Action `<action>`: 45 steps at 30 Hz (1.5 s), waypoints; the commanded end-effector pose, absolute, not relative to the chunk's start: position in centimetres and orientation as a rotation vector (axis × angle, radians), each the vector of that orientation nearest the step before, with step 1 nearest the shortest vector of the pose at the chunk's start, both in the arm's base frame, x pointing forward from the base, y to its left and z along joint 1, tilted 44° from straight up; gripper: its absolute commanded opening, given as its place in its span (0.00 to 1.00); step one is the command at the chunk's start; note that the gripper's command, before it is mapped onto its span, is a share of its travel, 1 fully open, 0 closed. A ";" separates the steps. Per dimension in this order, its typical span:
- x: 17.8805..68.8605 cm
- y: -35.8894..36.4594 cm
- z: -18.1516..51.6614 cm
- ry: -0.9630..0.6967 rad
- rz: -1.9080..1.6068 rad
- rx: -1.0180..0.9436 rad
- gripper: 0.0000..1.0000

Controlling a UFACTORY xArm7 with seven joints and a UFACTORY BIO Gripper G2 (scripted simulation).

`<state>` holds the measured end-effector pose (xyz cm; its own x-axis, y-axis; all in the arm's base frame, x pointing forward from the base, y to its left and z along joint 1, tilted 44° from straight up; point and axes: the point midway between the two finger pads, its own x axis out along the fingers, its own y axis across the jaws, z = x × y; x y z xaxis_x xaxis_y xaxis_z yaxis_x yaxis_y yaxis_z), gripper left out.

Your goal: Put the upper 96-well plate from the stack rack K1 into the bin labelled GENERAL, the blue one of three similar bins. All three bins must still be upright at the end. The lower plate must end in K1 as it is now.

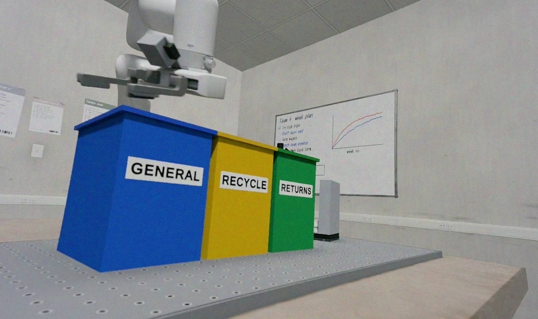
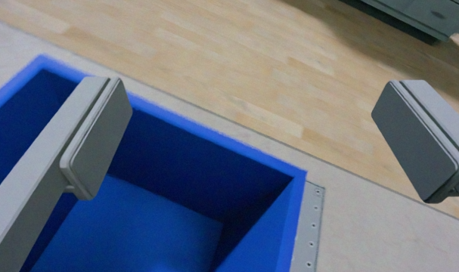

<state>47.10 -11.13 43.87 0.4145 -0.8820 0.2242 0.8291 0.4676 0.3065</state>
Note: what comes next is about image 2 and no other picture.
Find blue waste bin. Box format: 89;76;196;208
0;52;309;272

